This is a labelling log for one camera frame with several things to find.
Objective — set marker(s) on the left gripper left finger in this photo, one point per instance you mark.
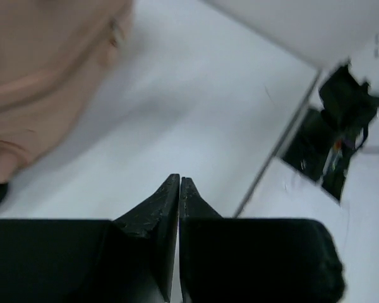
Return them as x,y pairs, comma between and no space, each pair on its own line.
129,259

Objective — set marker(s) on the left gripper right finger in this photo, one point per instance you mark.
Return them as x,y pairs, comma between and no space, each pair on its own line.
254,259

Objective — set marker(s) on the pink suitcase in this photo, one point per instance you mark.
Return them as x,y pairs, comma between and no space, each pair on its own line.
53,56

